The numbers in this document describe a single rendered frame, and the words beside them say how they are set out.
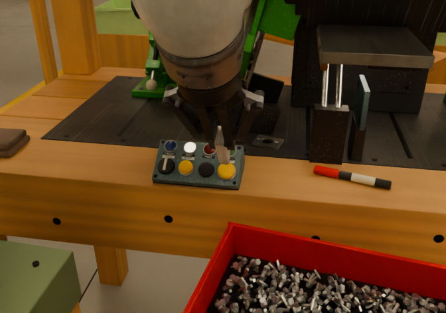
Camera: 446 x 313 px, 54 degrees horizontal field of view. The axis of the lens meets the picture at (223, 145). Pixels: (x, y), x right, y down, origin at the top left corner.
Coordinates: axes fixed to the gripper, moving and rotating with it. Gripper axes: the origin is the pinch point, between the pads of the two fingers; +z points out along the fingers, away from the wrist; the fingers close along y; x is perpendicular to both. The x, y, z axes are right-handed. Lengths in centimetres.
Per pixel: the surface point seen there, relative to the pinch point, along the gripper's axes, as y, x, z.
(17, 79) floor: -241, 181, 250
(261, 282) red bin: 7.6, -19.0, 1.2
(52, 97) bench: -54, 29, 35
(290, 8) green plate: 8.3, 30.9, 2.8
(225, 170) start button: -0.3, -0.6, 7.7
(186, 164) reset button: -7.0, -0.1, 7.7
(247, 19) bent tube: -1.0, 39.0, 14.5
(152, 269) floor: -43, 3, 125
